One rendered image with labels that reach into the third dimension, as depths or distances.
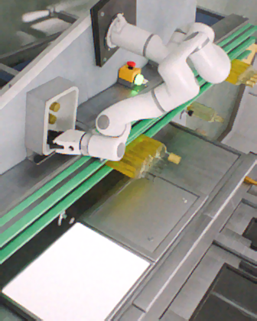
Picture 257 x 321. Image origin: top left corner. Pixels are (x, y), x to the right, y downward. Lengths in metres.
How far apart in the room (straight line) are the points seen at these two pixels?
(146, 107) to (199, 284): 0.67
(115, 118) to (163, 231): 0.56
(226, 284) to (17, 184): 0.81
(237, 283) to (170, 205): 0.41
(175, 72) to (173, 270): 0.70
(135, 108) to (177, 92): 0.14
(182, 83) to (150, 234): 0.63
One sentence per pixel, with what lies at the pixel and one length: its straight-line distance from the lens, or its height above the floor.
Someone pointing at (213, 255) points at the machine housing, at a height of 1.46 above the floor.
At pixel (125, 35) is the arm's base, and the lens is 1.85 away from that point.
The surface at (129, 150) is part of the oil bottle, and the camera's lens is 1.94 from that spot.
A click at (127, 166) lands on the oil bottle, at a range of 1.87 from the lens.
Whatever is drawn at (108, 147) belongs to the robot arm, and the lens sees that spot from 1.53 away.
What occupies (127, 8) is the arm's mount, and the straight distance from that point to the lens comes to 1.95.
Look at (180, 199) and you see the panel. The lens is 2.00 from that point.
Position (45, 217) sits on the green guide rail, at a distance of 1.69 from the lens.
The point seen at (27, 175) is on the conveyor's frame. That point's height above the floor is 0.82.
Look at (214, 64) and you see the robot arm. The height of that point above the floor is 1.26.
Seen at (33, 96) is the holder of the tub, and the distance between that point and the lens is 1.61.
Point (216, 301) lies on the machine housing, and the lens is 1.74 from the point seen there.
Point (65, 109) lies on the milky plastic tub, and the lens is 1.76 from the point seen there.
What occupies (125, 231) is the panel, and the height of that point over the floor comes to 1.16.
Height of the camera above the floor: 1.67
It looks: 20 degrees down
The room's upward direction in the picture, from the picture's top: 116 degrees clockwise
